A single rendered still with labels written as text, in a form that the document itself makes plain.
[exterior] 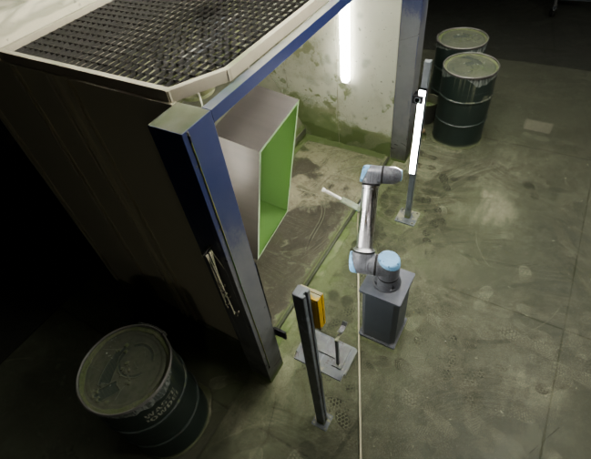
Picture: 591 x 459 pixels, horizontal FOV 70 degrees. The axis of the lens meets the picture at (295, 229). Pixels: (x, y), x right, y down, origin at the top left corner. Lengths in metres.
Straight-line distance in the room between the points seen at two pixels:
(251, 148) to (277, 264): 1.64
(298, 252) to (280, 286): 0.41
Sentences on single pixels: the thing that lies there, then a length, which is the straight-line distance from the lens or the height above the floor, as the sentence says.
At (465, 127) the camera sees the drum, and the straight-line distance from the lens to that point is 5.16.
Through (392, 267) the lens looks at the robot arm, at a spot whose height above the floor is 0.90.
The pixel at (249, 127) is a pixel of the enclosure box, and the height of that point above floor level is 1.67.
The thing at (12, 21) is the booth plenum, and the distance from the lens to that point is 2.91.
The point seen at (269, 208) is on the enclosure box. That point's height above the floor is 0.50.
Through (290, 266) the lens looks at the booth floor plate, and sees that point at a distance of 3.93.
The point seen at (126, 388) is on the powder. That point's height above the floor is 0.86.
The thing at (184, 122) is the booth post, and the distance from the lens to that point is 1.71.
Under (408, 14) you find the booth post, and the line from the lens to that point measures 4.22.
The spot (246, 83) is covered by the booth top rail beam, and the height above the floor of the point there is 2.27.
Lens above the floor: 3.14
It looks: 47 degrees down
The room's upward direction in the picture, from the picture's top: 9 degrees counter-clockwise
